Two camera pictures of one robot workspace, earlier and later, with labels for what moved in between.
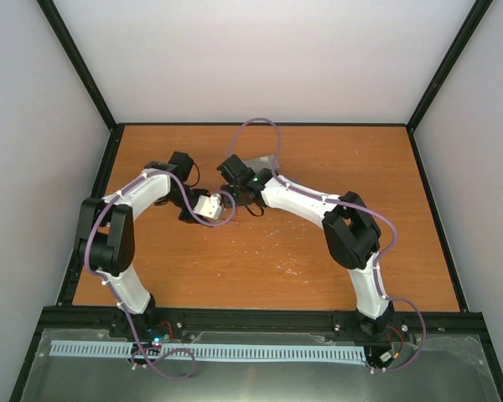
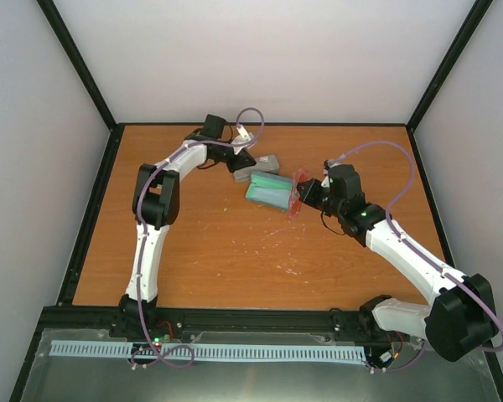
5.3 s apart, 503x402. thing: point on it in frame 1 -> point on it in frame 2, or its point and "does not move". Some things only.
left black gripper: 191,219 -> 241,162
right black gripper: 224,188 -> 308,198
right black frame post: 449,61 does not move
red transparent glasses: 237,221 -> 294,206
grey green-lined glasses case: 260,162 does not move
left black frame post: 60,28 does not move
